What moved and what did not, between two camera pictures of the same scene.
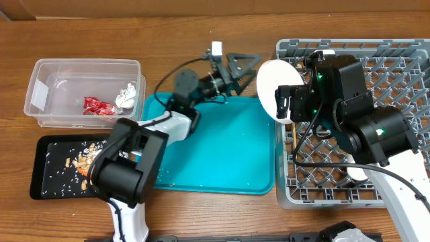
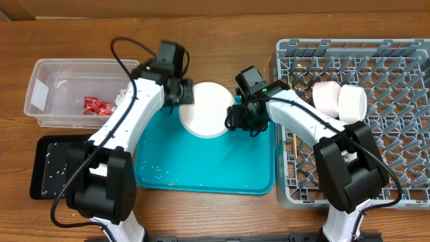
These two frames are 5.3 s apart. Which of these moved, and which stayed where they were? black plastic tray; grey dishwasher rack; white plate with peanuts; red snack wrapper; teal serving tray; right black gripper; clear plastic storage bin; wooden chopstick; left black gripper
Moved: right black gripper; white plate with peanuts; left black gripper
Stayed: wooden chopstick; red snack wrapper; clear plastic storage bin; grey dishwasher rack; teal serving tray; black plastic tray
